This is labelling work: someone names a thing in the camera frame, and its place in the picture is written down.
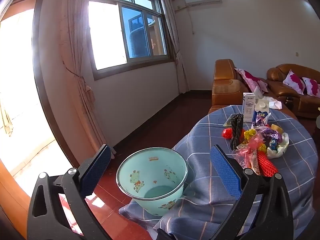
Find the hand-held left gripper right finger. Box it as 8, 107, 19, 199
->
209, 144, 294, 240

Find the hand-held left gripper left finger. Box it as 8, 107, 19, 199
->
27, 144, 112, 240

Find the red foam net sleeve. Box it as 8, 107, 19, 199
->
256, 151, 278, 177

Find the black foam net sleeve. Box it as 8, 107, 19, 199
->
230, 113, 245, 151

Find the light green cartoon waste bin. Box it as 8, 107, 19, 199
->
116, 148, 188, 217

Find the purple foil wrapper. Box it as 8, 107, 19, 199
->
254, 116, 280, 145

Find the blue plaid tablecloth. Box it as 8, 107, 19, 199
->
119, 104, 318, 240

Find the tall white carton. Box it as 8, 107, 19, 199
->
243, 92, 256, 123

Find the blue and white milk carton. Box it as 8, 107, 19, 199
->
252, 98, 272, 127

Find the white crumpled cloth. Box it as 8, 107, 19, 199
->
253, 86, 283, 110

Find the orange leather armchair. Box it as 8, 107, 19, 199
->
209, 59, 298, 120

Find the orange wooden door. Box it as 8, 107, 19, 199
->
0, 160, 33, 230

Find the pink patterned pillow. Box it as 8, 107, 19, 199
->
234, 68, 269, 93

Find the brown leather sofa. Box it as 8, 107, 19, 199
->
266, 64, 320, 119

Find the pink and white pillow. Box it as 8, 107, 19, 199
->
301, 77, 320, 97
282, 70, 307, 95

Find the long pink tied curtain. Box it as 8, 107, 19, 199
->
59, 0, 117, 159

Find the sliding glass window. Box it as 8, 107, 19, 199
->
88, 0, 175, 80

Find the short pink tied curtain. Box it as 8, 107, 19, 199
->
154, 0, 190, 94

